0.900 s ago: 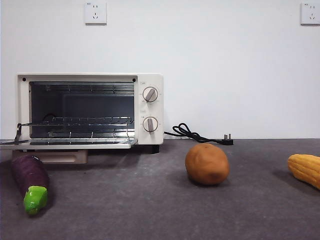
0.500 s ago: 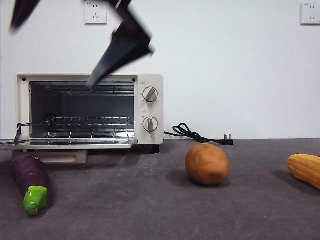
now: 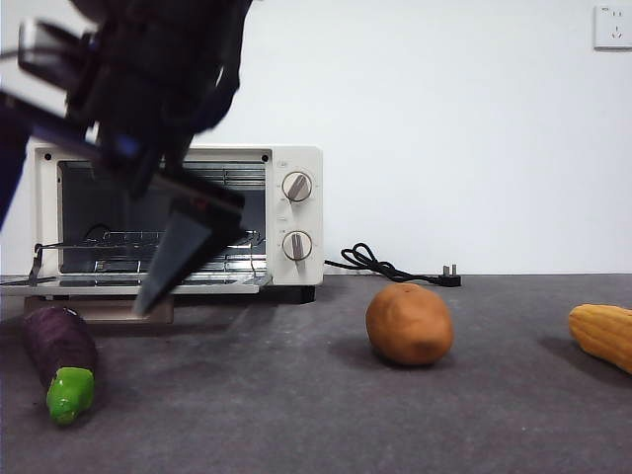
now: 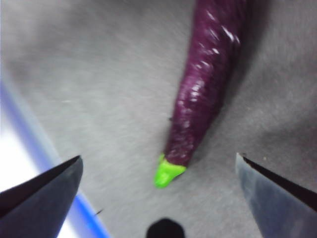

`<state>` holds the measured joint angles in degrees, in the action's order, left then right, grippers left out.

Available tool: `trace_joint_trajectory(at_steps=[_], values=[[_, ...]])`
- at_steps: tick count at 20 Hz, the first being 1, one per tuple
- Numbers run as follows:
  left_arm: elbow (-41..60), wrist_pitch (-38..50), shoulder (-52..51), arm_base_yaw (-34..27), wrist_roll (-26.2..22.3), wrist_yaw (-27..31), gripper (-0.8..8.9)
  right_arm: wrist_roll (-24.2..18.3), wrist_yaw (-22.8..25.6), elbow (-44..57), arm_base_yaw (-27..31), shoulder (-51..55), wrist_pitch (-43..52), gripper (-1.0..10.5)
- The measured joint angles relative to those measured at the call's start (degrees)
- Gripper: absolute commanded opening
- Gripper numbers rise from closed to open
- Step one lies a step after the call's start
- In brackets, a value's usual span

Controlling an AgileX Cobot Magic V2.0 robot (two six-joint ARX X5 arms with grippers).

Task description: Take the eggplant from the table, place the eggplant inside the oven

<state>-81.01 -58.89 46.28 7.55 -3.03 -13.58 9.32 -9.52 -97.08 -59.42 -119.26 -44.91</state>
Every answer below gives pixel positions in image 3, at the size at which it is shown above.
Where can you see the yellow corn cob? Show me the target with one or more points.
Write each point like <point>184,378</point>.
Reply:
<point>605,333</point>

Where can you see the beige oven knob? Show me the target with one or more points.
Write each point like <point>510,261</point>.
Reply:
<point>296,246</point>
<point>296,186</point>

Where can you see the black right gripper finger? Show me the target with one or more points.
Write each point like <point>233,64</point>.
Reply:
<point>10,158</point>
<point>187,237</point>

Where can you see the white wall socket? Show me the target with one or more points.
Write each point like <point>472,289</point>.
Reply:
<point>613,27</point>

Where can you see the purple eggplant green stem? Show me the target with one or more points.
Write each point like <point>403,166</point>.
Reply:
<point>59,345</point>

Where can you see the white toaster oven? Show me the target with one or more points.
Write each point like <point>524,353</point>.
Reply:
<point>316,217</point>

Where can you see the brown potato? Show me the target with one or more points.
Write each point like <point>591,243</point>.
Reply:
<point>410,324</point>

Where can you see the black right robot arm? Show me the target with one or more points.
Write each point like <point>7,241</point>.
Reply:
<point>163,74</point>

